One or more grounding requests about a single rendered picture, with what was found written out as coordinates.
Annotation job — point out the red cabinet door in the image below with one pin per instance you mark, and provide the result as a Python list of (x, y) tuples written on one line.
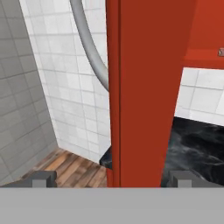
[(145, 87)]

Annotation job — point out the red wall cabinet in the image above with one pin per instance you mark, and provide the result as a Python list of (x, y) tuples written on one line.
[(205, 32)]

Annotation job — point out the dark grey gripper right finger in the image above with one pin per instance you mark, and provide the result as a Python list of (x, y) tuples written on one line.
[(183, 178)]

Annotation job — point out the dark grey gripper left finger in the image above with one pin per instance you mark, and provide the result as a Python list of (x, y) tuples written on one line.
[(43, 178)]

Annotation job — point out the small metal cabinet knob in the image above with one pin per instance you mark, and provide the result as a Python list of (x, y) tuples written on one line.
[(221, 52)]

